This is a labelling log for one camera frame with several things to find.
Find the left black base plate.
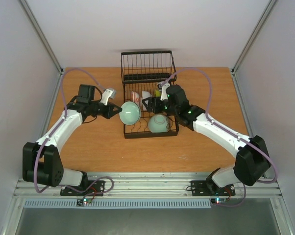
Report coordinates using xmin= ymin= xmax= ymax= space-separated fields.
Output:
xmin=60 ymin=180 xmax=105 ymax=196

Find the left small circuit board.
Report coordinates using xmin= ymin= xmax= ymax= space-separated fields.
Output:
xmin=76 ymin=198 xmax=92 ymax=207

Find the aluminium front rail frame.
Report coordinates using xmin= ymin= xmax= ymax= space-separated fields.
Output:
xmin=13 ymin=172 xmax=282 ymax=199

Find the pale green celadon bowl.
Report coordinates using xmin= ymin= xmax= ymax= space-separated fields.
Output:
xmin=148 ymin=114 xmax=170 ymax=133
xmin=119 ymin=101 xmax=141 ymax=126

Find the red patterned bowl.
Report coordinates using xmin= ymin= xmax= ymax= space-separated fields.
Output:
xmin=130 ymin=91 xmax=141 ymax=104

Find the grey slotted cable duct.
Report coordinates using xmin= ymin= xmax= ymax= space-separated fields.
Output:
xmin=24 ymin=198 xmax=211 ymax=210

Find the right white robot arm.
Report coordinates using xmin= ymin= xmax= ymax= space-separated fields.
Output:
xmin=142 ymin=84 xmax=271 ymax=194

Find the small circuit board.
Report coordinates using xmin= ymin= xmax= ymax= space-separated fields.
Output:
xmin=210 ymin=197 xmax=229 ymax=205
xmin=76 ymin=198 xmax=92 ymax=207

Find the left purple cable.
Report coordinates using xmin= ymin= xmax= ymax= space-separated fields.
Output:
xmin=33 ymin=68 xmax=115 ymax=196

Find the right aluminium corner post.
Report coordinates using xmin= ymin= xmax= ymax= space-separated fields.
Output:
xmin=230 ymin=0 xmax=278 ymax=76

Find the black wire dish rack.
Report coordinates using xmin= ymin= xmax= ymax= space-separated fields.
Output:
xmin=121 ymin=50 xmax=179 ymax=139

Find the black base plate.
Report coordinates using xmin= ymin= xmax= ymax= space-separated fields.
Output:
xmin=60 ymin=180 xmax=105 ymax=196
xmin=187 ymin=180 xmax=236 ymax=196

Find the purple cable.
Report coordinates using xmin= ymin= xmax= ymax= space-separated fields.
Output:
xmin=33 ymin=68 xmax=115 ymax=196
xmin=166 ymin=68 xmax=278 ymax=209

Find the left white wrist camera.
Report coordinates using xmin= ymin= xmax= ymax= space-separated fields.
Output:
xmin=100 ymin=88 xmax=116 ymax=106

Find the left aluminium corner post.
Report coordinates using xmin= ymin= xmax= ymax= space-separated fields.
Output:
xmin=18 ymin=0 xmax=63 ymax=74

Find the aluminium corner post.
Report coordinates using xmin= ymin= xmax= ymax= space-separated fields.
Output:
xmin=230 ymin=0 xmax=278 ymax=76
xmin=18 ymin=0 xmax=63 ymax=74

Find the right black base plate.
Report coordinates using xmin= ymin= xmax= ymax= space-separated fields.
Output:
xmin=187 ymin=180 xmax=236 ymax=196

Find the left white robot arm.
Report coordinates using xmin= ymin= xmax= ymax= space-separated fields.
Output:
xmin=23 ymin=85 xmax=122 ymax=195

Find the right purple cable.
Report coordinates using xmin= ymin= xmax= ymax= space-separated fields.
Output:
xmin=166 ymin=68 xmax=278 ymax=209

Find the right small circuit board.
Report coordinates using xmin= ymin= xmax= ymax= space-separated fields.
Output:
xmin=210 ymin=197 xmax=229 ymax=205

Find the lime green bowl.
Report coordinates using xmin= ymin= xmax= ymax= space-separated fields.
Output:
xmin=154 ymin=90 xmax=161 ymax=97

